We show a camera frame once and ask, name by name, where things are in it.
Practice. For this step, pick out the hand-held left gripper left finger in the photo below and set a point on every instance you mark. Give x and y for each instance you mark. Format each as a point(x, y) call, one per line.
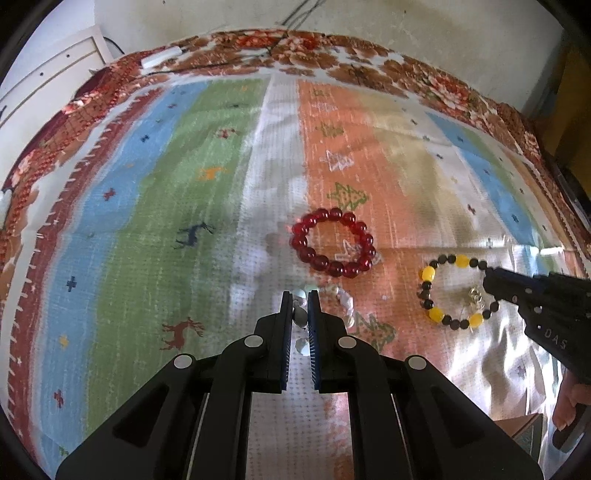
point(285, 350)

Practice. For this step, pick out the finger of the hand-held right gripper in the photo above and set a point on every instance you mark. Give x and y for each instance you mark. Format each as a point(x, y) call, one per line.
point(503, 282)

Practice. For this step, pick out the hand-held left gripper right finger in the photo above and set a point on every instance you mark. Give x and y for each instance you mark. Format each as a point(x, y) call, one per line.
point(315, 350)

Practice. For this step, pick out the striped woven cloth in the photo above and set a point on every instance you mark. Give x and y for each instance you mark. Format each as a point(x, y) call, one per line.
point(161, 184)

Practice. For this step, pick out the white charger block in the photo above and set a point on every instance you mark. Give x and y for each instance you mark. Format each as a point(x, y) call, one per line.
point(161, 56)

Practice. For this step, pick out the yellow hanging cloth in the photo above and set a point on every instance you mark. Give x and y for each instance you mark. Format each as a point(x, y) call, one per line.
point(575, 115)

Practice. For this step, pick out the floral brown blanket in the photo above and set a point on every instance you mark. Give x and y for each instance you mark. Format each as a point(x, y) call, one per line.
point(323, 50)

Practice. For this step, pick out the person's right hand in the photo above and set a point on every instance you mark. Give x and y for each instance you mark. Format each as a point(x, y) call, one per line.
point(567, 401)

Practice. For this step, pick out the white cabinet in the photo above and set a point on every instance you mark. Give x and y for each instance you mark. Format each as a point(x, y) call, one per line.
point(46, 83)

